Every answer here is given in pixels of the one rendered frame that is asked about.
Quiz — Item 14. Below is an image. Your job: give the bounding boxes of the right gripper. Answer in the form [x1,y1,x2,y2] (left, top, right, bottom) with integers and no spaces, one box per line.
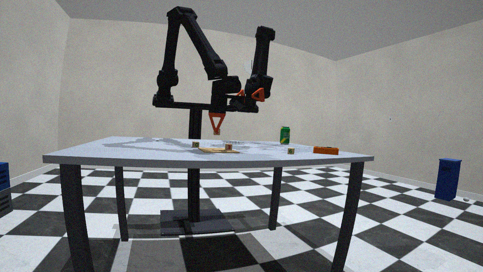
[209,93,226,132]

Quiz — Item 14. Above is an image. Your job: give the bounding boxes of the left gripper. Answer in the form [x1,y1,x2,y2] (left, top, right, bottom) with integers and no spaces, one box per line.
[236,88,266,103]

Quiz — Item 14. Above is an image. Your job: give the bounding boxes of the green soda can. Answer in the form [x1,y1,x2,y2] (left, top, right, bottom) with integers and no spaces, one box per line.
[280,127,290,145]

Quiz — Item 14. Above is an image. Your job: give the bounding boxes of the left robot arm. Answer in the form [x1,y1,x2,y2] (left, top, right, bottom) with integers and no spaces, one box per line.
[242,26,275,110]

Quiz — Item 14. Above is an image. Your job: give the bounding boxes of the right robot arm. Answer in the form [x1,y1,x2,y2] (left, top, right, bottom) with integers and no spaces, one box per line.
[153,6,244,111]

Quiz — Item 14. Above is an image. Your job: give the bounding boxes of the tan camouflage-patterned mat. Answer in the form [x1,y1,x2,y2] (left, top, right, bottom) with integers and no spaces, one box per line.
[198,148,240,153]

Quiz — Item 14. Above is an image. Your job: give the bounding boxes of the orange digital multimeter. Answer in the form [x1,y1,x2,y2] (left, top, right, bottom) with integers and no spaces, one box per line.
[313,146,339,155]

